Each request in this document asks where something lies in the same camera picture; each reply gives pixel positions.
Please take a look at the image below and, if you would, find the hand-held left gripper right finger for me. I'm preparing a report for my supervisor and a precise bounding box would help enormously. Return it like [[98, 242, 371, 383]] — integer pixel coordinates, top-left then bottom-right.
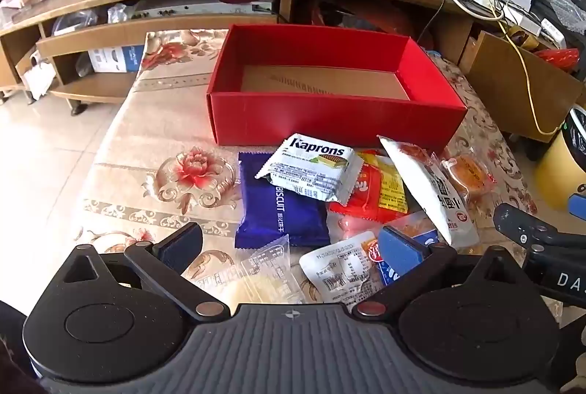
[[355, 225, 528, 318]]

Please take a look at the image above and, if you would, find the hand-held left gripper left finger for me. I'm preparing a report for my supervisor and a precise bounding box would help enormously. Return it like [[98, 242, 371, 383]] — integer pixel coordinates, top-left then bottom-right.
[[59, 222, 232, 322]]

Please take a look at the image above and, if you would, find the white packet with barcode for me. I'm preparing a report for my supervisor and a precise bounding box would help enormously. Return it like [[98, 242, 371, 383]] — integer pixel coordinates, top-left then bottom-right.
[[299, 231, 390, 313]]

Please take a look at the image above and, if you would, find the red and yellow snack packet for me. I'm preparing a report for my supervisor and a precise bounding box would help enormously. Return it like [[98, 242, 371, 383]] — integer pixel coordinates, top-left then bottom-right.
[[329, 149, 409, 225]]

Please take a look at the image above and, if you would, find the clear packet with orange pastry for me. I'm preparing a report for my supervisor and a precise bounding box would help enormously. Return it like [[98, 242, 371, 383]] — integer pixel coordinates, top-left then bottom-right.
[[439, 149, 497, 202]]

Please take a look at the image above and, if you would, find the white packet with red print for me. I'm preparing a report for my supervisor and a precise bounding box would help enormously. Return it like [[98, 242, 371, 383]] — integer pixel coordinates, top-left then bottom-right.
[[378, 136, 479, 249]]

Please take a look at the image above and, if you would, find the clear packet with pale cake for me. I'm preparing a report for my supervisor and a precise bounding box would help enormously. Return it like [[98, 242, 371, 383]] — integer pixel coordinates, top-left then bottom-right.
[[183, 233, 307, 308]]

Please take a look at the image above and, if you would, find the blue biscuit packet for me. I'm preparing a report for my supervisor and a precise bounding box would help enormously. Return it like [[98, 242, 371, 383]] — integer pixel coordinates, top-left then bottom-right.
[[234, 152, 330, 249]]

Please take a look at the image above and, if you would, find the white wafer packet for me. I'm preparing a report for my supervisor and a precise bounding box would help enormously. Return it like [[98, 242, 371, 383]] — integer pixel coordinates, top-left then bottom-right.
[[255, 133, 364, 205]]

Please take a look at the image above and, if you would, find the red cardboard box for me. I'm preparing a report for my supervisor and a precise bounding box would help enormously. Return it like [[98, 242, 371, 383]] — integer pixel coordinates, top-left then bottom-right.
[[206, 24, 468, 150]]

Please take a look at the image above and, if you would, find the yellow bin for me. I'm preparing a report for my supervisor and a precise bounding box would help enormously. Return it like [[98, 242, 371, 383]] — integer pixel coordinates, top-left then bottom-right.
[[533, 105, 586, 211]]

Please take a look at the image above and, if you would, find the white power strip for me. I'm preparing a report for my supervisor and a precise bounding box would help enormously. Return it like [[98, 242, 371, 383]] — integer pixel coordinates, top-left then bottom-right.
[[462, 0, 566, 42]]

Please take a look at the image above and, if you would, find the blue and white box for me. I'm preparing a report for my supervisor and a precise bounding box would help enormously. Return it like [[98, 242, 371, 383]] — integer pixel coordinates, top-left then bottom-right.
[[87, 46, 147, 74]]

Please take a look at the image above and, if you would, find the silver audio receiver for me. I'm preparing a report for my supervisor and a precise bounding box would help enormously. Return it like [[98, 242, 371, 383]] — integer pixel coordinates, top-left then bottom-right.
[[130, 0, 280, 21]]

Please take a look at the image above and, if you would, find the yellow cable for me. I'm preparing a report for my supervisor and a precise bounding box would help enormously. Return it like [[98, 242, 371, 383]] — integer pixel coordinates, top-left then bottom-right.
[[366, 0, 565, 136]]

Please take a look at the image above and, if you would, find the black cable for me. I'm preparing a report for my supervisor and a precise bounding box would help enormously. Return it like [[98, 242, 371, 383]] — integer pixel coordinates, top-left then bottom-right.
[[416, 0, 452, 43]]

